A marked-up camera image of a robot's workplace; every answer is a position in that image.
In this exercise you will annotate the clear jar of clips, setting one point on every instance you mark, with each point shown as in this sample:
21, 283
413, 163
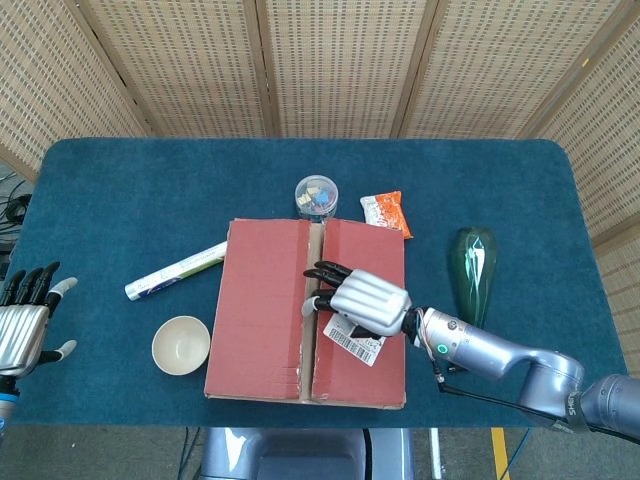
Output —
316, 197

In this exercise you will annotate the brown cardboard box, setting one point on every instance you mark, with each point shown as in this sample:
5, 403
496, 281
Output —
260, 310

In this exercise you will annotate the white blue wrap roll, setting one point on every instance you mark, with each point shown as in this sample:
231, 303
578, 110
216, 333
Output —
175, 270

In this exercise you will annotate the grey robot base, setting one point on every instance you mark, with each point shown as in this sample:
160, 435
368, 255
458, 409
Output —
300, 455

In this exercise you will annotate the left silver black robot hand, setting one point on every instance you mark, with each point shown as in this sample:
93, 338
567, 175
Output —
20, 325

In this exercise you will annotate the orange white snack packet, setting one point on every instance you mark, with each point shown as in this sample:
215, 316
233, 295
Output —
387, 212

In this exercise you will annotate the woven bamboo folding screen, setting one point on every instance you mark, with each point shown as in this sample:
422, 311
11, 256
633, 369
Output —
340, 75

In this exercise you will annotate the cream bowl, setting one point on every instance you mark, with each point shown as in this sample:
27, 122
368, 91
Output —
181, 345

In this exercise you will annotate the green glass vase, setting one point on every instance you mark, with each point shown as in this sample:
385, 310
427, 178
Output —
472, 270

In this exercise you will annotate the blue table mat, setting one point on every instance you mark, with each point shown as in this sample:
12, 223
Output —
125, 200

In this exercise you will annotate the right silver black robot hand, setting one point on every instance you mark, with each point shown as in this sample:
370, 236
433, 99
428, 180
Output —
372, 300

